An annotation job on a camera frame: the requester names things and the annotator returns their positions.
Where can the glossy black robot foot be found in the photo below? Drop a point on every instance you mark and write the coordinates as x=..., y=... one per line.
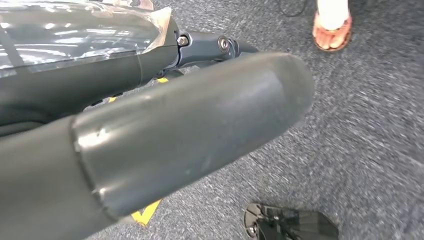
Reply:
x=291, y=223

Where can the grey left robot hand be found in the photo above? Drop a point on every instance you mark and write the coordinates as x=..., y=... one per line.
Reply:
x=165, y=132

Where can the person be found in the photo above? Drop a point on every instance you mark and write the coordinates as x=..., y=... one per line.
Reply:
x=331, y=30

